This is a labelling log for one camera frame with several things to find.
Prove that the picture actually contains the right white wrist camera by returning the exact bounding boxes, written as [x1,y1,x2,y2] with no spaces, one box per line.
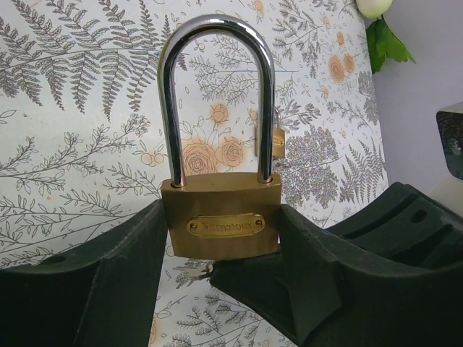
[422,100,463,207]

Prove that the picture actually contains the small brass padlock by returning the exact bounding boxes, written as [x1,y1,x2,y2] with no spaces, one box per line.
[250,108,286,161]

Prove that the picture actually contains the silver keys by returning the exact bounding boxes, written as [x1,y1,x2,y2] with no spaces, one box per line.
[174,262,213,281]

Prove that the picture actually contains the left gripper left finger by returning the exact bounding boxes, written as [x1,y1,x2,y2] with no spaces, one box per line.
[1,201,167,346]

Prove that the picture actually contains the floral table mat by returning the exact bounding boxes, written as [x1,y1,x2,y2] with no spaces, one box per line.
[1,1,388,346]

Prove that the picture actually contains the white toy daikon radish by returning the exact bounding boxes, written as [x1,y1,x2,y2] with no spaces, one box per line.
[355,0,416,74]

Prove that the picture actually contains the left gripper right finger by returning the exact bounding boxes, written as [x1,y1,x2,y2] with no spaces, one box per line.
[210,182,462,346]

